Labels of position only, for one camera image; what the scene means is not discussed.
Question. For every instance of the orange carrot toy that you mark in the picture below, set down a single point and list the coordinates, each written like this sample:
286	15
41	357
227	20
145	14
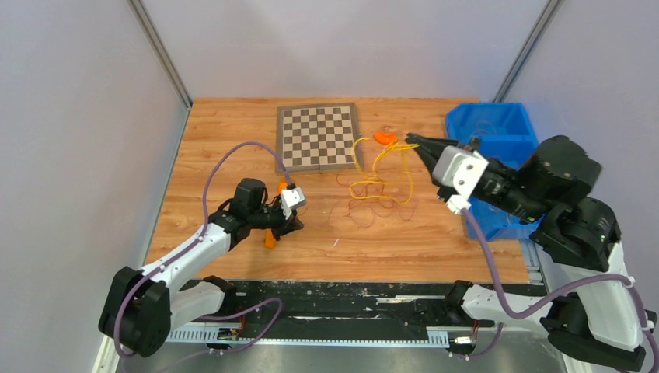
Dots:
269	240

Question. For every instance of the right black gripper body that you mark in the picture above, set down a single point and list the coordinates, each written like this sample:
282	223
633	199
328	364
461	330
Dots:
496	188

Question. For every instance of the orange curved plastic piece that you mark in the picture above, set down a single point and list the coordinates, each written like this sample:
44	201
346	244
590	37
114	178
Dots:
385	138

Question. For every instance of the right corner aluminium post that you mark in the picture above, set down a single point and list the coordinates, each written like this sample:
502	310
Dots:
540	26

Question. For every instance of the corner aluminium post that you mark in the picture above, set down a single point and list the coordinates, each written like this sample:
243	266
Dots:
150	30
540	26

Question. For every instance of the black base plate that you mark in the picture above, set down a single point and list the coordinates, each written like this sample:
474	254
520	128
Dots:
325	310

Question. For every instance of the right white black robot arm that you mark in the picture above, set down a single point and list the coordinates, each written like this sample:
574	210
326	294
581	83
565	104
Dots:
598	317

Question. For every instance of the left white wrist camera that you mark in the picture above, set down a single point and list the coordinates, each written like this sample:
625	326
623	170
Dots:
291	200

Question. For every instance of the blue three-compartment bin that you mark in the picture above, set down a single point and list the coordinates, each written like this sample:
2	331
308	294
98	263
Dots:
506	134

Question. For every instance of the wooden chessboard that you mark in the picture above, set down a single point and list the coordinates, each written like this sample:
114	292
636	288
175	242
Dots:
318	137

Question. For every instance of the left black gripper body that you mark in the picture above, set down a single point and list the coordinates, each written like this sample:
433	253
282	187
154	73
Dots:
279	231

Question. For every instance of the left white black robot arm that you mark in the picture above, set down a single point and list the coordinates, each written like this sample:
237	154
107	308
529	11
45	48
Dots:
144	305

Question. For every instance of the left corner aluminium post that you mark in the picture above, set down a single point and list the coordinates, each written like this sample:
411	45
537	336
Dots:
150	30

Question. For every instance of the aluminium frame rail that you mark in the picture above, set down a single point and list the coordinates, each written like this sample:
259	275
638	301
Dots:
227	334

